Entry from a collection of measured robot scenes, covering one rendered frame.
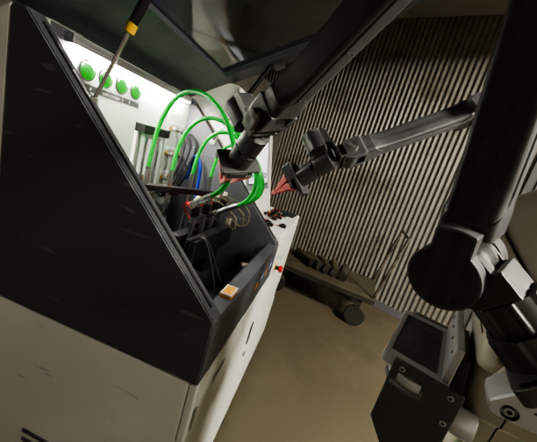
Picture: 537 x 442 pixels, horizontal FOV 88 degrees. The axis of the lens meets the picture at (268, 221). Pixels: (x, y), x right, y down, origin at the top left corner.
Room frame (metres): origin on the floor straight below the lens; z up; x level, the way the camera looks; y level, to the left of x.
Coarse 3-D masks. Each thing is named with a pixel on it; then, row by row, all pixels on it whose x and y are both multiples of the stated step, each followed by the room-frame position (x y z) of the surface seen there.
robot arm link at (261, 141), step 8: (240, 128) 0.63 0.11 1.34; (240, 136) 0.62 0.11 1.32; (264, 136) 0.61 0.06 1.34; (240, 144) 0.62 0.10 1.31; (248, 144) 0.60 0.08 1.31; (256, 144) 0.60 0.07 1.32; (264, 144) 0.60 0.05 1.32; (240, 152) 0.62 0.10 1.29; (248, 152) 0.62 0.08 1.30; (256, 152) 0.62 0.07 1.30
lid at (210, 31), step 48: (48, 0) 0.62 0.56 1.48; (96, 0) 0.66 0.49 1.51; (192, 0) 0.77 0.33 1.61; (240, 0) 0.83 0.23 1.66; (288, 0) 0.89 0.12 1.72; (336, 0) 0.95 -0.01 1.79; (144, 48) 0.87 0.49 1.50; (192, 48) 0.94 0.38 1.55; (240, 48) 1.06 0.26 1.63; (288, 48) 1.16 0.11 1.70
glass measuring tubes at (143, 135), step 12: (144, 132) 0.94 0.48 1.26; (168, 132) 1.07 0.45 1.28; (132, 144) 0.95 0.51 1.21; (144, 144) 0.96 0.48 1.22; (156, 144) 1.02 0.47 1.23; (132, 156) 0.94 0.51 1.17; (144, 156) 0.99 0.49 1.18; (156, 156) 1.06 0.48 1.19; (144, 168) 0.99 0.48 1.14; (156, 168) 1.06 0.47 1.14; (156, 180) 1.06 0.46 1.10
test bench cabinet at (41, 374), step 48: (0, 336) 0.60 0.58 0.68; (48, 336) 0.57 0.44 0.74; (0, 384) 0.59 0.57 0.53; (48, 384) 0.57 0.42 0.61; (96, 384) 0.54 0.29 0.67; (144, 384) 0.52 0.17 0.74; (192, 384) 0.51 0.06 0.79; (0, 432) 0.59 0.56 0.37; (48, 432) 0.56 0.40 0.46; (96, 432) 0.54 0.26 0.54; (144, 432) 0.52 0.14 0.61
